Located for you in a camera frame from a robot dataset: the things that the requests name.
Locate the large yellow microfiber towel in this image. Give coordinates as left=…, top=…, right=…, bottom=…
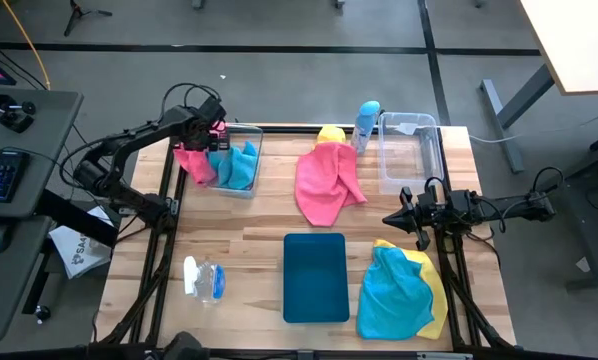
left=372, top=238, right=449, bottom=341

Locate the small yellow microfiber towel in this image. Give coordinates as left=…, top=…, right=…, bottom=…
left=316, top=124, right=348, bottom=147

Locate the large blue microfiber towel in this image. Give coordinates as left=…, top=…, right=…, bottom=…
left=356, top=245, right=436, bottom=341

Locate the grey computer desk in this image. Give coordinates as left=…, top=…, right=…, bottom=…
left=0, top=87, right=85, bottom=344

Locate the small pink microfiber towel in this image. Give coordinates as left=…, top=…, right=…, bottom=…
left=172, top=121, right=229, bottom=187

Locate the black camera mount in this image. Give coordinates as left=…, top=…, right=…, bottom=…
left=162, top=330, right=211, bottom=360

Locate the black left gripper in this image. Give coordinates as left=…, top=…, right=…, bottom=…
left=184, top=115, right=231, bottom=152

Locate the white paper bag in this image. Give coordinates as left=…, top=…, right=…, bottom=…
left=48, top=205, right=114, bottom=280

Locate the white cable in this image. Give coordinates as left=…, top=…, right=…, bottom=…
left=468, top=107, right=598, bottom=146

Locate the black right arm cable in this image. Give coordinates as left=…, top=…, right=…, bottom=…
left=530, top=165, right=565, bottom=202

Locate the yellow cable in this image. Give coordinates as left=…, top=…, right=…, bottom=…
left=1, top=0, right=52, bottom=91

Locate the black backlit keyboard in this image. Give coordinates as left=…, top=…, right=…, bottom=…
left=0, top=148, right=30, bottom=204

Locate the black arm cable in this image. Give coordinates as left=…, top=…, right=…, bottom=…
left=157, top=82, right=224, bottom=124
left=530, top=165, right=565, bottom=202

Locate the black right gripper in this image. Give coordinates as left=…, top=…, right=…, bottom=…
left=382, top=186, right=450, bottom=251

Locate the crumpled blue microfiber towel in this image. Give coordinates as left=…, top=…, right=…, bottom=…
left=207, top=140, right=259, bottom=191

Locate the white table top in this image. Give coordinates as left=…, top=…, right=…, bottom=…
left=518, top=0, right=598, bottom=96

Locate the dark blue plastic tray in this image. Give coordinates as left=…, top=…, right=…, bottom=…
left=282, top=232, right=351, bottom=324

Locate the narrow clear plastic bin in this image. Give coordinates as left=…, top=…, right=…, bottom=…
left=206, top=122, right=265, bottom=200

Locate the black tripod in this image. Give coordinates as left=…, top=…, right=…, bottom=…
left=62, top=0, right=114, bottom=38

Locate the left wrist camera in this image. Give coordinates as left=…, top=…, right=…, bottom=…
left=198, top=96, right=228, bottom=123

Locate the black desk clamp device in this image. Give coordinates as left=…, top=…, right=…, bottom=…
left=0, top=93, right=38, bottom=134

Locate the grey table leg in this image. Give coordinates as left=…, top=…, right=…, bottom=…
left=480, top=63, right=556, bottom=175

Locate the large pink microfiber towel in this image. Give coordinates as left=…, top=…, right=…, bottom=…
left=294, top=141, right=369, bottom=228

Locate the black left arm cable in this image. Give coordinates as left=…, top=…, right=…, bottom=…
left=157, top=82, right=224, bottom=124

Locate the wide clear plastic bin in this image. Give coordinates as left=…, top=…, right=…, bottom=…
left=377, top=111, right=445, bottom=196

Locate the blue air freshener bottle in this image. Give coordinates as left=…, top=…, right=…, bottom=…
left=350, top=99, right=383, bottom=155

